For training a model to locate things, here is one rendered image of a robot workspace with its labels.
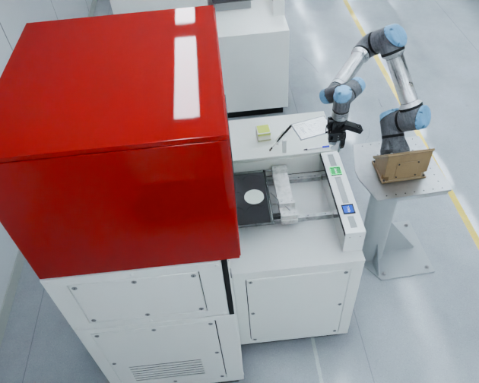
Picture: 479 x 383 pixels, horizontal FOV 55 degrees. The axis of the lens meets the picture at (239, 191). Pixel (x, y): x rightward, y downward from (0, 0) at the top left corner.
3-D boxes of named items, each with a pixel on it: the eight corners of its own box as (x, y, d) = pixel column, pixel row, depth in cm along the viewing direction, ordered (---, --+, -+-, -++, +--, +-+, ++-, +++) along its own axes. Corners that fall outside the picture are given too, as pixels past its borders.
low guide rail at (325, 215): (233, 229, 233) (232, 225, 230) (232, 226, 234) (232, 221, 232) (331, 218, 233) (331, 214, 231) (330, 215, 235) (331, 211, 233)
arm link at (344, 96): (356, 87, 200) (346, 96, 196) (353, 107, 208) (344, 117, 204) (341, 80, 204) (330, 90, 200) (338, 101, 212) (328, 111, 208)
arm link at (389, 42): (410, 127, 247) (377, 27, 234) (436, 122, 235) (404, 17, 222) (398, 136, 241) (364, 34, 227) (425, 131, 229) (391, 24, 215)
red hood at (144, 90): (39, 280, 170) (-42, 162, 127) (74, 137, 225) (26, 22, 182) (242, 257, 171) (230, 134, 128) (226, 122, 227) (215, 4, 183)
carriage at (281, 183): (281, 225, 228) (281, 221, 226) (271, 173, 253) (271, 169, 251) (297, 223, 228) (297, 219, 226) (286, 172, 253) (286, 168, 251)
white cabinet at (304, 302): (241, 351, 274) (231, 276, 214) (229, 225, 340) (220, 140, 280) (348, 340, 275) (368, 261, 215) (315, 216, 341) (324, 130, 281)
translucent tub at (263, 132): (258, 144, 254) (257, 134, 249) (255, 134, 259) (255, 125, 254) (271, 141, 254) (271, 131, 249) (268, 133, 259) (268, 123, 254)
